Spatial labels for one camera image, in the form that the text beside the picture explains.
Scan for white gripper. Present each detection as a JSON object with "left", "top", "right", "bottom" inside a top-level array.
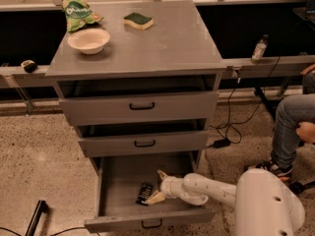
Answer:
[{"left": 144, "top": 170, "right": 182, "bottom": 206}]

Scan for black rxbar chocolate bar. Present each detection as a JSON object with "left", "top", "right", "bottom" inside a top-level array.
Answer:
[{"left": 136, "top": 183, "right": 154, "bottom": 206}]

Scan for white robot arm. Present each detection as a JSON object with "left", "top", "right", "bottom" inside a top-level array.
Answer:
[{"left": 146, "top": 168, "right": 305, "bottom": 236}]

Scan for grey open bottom drawer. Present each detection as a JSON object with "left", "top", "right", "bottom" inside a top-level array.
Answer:
[{"left": 85, "top": 152, "right": 214, "bottom": 233}]

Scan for grey middle drawer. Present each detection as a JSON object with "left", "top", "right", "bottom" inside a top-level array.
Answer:
[{"left": 79, "top": 131, "right": 209, "bottom": 157}]

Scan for grey top drawer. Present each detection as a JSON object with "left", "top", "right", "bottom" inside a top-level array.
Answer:
[{"left": 59, "top": 91, "right": 219, "bottom": 126}]

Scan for grey drawer cabinet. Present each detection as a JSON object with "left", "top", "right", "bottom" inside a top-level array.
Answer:
[{"left": 47, "top": 0, "right": 224, "bottom": 169}]

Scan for person's hand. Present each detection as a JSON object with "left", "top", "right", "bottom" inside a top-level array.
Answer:
[{"left": 295, "top": 122, "right": 315, "bottom": 144}]

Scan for black power adapter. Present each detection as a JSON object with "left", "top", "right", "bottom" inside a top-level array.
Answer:
[{"left": 213, "top": 138, "right": 230, "bottom": 148}]

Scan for black stand leg left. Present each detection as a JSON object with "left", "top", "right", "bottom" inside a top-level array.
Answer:
[{"left": 25, "top": 200, "right": 49, "bottom": 236}]

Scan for grey orange sneaker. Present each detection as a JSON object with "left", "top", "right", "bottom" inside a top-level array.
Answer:
[{"left": 248, "top": 159, "right": 293, "bottom": 182}]

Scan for blue jeans leg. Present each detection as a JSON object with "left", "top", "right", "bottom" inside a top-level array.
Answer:
[{"left": 270, "top": 72, "right": 315, "bottom": 168}]

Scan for white bowl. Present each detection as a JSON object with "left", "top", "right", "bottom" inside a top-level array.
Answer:
[{"left": 67, "top": 29, "right": 110, "bottom": 55}]

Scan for green yellow sponge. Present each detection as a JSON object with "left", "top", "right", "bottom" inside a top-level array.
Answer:
[{"left": 123, "top": 13, "right": 154, "bottom": 30}]

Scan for small glass bottle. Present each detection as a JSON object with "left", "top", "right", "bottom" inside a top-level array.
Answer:
[{"left": 251, "top": 34, "right": 269, "bottom": 63}]

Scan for black yellow tape measure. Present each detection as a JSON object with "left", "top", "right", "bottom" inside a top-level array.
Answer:
[{"left": 21, "top": 60, "right": 37, "bottom": 73}]

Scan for green chip bag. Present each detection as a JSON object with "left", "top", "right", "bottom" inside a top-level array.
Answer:
[{"left": 62, "top": 0, "right": 103, "bottom": 32}]

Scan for black power cable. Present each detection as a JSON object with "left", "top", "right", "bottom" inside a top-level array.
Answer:
[{"left": 206, "top": 56, "right": 282, "bottom": 148}]

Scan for grey metal rail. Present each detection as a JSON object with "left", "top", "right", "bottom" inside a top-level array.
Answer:
[{"left": 0, "top": 55, "right": 315, "bottom": 80}]

